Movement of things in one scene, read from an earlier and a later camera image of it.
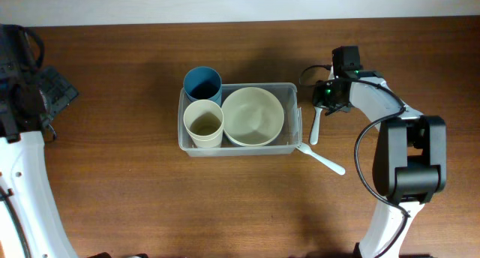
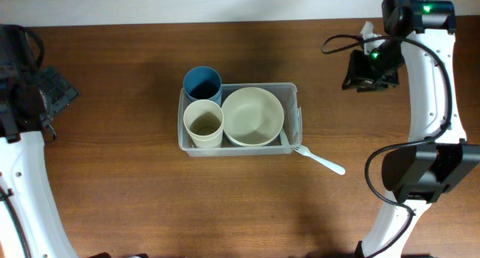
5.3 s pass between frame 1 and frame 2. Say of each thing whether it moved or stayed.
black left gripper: stayed
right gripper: moved
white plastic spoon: moved
